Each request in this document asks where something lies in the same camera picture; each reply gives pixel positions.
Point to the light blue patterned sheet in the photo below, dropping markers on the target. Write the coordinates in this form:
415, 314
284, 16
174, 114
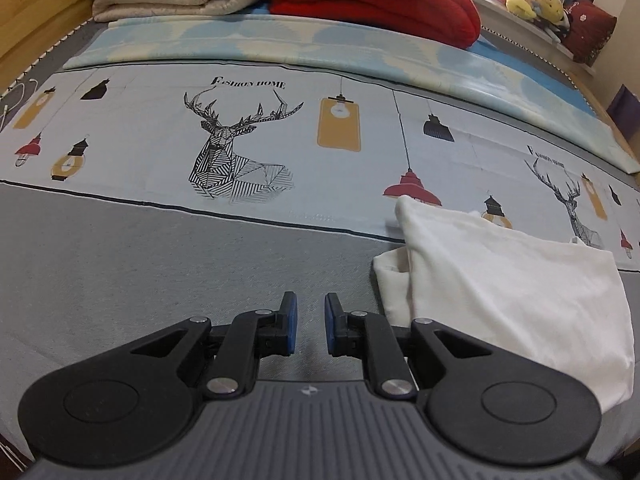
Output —
300, 45

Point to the wooden bed frame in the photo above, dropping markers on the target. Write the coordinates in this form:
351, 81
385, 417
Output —
35, 15

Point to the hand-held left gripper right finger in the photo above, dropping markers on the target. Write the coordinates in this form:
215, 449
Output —
330, 325

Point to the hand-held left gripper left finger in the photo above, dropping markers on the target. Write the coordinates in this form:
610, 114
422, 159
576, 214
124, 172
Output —
289, 325

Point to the white window sill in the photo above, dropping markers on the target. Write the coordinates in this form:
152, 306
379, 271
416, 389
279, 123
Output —
510, 35

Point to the purple paper bag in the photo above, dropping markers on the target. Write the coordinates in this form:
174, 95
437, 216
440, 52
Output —
625, 110

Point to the white long-sleeve shirt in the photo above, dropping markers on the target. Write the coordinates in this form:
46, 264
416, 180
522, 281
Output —
500, 300

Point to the dark red cushion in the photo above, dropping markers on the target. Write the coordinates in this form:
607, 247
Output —
590, 32

